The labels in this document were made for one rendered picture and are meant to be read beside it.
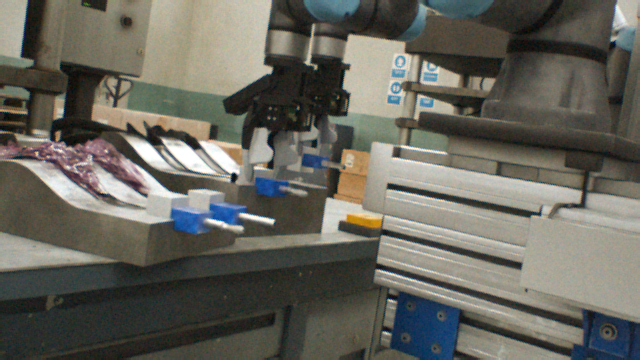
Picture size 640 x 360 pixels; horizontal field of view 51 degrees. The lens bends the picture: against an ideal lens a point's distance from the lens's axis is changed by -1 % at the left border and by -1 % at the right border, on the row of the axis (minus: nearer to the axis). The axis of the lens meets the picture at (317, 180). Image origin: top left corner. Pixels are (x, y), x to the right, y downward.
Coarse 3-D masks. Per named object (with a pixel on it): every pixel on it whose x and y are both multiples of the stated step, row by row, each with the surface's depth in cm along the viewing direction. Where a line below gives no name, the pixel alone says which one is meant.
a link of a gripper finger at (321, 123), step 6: (318, 120) 149; (324, 120) 149; (318, 126) 149; (324, 126) 149; (324, 132) 149; (330, 132) 149; (318, 138) 150; (324, 138) 150; (330, 138) 149; (336, 138) 148; (312, 144) 151; (318, 144) 150; (318, 150) 151
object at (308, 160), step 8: (304, 152) 146; (312, 152) 149; (304, 160) 146; (312, 160) 145; (320, 160) 145; (328, 160) 147; (288, 168) 148; (296, 168) 147; (304, 168) 147; (312, 168) 150; (320, 168) 145; (344, 168) 143
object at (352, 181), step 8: (344, 152) 820; (352, 152) 813; (360, 152) 807; (344, 160) 820; (352, 160) 814; (360, 160) 807; (368, 160) 801; (352, 168) 813; (360, 168) 807; (368, 168) 800; (344, 176) 820; (352, 176) 815; (360, 176) 809; (344, 184) 821; (352, 184) 815; (360, 184) 809; (344, 192) 820; (352, 192) 814; (360, 192) 808; (344, 200) 819; (352, 200) 812; (360, 200) 805
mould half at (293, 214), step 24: (120, 144) 129; (144, 144) 130; (168, 144) 136; (144, 168) 125; (168, 168) 126; (192, 168) 132; (240, 192) 112; (312, 192) 128; (264, 216) 118; (288, 216) 124; (312, 216) 130
